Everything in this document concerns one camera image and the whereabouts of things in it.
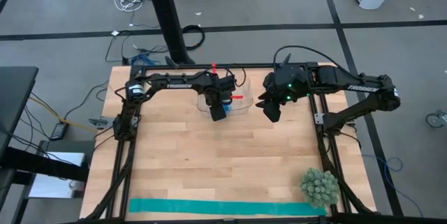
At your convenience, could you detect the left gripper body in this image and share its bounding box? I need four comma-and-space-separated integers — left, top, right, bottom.
203, 73, 237, 107

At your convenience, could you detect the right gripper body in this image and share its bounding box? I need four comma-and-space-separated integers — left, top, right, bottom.
262, 64, 310, 106

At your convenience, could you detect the teal elastic bandage strip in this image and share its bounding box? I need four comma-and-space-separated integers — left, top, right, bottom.
128, 197, 328, 217

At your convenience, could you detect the clear plastic bin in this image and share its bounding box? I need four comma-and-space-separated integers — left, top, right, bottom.
196, 76, 254, 116

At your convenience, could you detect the black tower fan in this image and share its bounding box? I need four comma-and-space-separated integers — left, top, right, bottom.
144, 0, 196, 66

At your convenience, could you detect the artificial green plant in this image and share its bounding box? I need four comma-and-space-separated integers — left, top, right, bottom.
299, 167, 341, 209

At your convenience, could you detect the caster wheel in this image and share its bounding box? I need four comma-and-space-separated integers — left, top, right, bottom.
425, 110, 447, 129

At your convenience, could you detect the black power adapter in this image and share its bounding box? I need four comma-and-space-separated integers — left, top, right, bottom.
50, 121, 70, 142

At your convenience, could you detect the white plastic box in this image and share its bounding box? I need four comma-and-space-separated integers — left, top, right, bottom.
27, 151, 87, 200

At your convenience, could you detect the black desk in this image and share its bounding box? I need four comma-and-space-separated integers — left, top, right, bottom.
0, 66, 90, 218

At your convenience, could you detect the black left camera cable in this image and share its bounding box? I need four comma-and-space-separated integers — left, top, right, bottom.
225, 67, 247, 88

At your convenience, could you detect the black camera cable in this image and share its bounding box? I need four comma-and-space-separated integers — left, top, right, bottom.
225, 67, 247, 88
272, 45, 353, 75

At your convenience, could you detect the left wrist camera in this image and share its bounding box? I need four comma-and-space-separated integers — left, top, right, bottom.
210, 103, 228, 122

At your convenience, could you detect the black right camera cable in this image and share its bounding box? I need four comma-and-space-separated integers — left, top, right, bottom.
272, 45, 353, 75

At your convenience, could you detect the black coiled floor cable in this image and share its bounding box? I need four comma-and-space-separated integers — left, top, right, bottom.
181, 24, 206, 51

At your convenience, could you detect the blue cable bundle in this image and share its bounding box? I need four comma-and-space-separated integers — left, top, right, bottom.
129, 53, 162, 67

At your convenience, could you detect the black aluminium table frame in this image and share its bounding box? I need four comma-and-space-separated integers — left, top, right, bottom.
64, 53, 447, 224

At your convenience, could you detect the blue floor cable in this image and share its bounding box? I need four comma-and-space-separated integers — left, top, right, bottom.
361, 154, 424, 218

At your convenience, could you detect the yellow floor cable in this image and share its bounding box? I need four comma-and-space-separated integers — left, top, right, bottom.
29, 95, 99, 134

